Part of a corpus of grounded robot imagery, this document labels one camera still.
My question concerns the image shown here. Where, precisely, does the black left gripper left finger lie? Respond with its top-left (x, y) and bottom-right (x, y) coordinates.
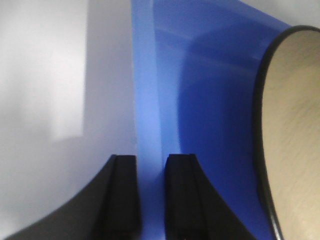
top-left (8, 155), bottom-right (141, 240)

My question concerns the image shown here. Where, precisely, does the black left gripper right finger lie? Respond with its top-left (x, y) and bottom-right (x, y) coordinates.
top-left (164, 154), bottom-right (254, 240)

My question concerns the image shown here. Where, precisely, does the beige plate black rim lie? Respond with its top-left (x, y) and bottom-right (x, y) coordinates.
top-left (252, 25), bottom-right (320, 240)

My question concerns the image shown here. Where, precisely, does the blue plastic tray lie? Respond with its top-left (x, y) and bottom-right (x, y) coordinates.
top-left (132, 0), bottom-right (289, 240)

